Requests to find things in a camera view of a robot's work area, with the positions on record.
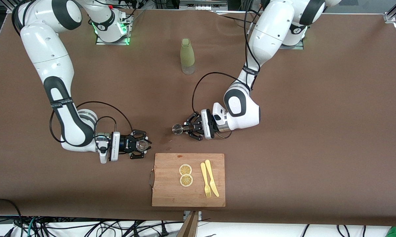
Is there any yellow plastic knife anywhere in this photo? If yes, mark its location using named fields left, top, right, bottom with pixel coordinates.
left=205, top=159, right=220, bottom=198

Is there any brown table cover sheet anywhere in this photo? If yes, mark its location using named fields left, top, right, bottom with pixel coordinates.
left=0, top=6, right=396, bottom=227

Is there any black plug cable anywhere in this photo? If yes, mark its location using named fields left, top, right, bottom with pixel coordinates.
left=158, top=221, right=171, bottom=237

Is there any grey equipment box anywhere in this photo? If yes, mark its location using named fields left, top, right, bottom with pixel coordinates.
left=180, top=0, right=228, bottom=11

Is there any green sleeved glass bottle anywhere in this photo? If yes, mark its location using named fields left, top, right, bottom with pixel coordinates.
left=180, top=38, right=196, bottom=75

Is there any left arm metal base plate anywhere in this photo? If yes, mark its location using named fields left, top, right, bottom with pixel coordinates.
left=278, top=33, right=304, bottom=50

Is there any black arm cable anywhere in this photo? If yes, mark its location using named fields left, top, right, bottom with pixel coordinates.
left=192, top=0, right=267, bottom=114
left=49, top=101, right=133, bottom=144

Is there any black base cable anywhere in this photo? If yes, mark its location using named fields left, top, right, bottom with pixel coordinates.
left=223, top=15, right=251, bottom=24

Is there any wooden post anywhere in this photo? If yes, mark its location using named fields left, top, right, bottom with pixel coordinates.
left=176, top=211, right=200, bottom=237

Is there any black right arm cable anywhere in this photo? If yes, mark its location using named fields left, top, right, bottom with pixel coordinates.
left=49, top=101, right=133, bottom=144

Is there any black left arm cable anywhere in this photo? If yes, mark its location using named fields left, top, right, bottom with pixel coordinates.
left=192, top=0, right=267, bottom=114

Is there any wooden cutting board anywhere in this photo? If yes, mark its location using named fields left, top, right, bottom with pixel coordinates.
left=149, top=153, right=226, bottom=207

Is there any black looped floor cable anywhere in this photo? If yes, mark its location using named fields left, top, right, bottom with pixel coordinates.
left=0, top=198, right=23, bottom=237

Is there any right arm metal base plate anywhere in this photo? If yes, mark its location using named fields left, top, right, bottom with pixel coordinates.
left=95, top=15, right=131, bottom=46

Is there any yellow plastic fork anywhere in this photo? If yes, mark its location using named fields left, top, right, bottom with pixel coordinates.
left=200, top=162, right=212, bottom=198

